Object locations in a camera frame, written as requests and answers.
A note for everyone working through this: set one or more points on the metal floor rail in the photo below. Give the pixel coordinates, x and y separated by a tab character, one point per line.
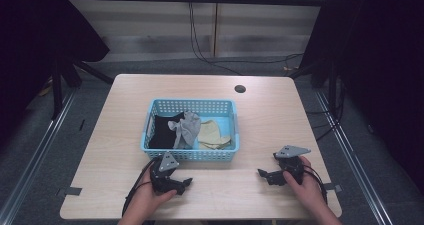
36	158
353	158

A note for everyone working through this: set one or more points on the grey tape strip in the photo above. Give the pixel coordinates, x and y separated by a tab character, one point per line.
333	187
71	191

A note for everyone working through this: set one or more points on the grey cloth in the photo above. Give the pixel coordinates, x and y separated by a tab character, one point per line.
188	130

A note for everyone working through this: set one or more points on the person's right hand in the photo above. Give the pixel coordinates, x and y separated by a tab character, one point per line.
308	191

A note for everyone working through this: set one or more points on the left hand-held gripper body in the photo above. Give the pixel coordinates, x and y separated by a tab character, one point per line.
161	180

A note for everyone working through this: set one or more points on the black cloth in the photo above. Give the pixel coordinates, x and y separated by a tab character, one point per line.
163	131

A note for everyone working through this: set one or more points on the black curtain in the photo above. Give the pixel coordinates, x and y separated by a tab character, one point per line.
383	68
30	35

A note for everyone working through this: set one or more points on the beige cloth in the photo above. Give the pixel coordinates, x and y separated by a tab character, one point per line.
210	133

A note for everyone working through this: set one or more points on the light blue plastic basket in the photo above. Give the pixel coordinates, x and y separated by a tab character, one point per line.
193	106

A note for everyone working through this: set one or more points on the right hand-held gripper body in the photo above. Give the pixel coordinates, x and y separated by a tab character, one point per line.
293	168

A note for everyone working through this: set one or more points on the person's left hand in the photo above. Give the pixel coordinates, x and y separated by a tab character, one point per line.
145	200

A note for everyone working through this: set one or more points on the black stand legs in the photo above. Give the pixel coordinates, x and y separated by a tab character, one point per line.
57	88
320	73

